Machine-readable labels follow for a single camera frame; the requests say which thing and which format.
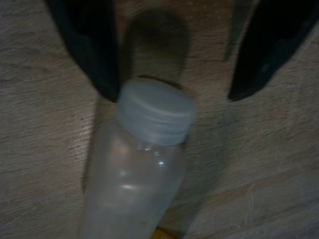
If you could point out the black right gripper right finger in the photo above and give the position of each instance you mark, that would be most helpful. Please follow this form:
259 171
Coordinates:
271 44

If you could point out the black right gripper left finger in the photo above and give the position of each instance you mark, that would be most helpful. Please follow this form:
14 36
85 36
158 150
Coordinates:
89 44

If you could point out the translucent plastic bottle white cap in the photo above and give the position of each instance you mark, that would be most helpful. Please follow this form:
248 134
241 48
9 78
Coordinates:
134 179

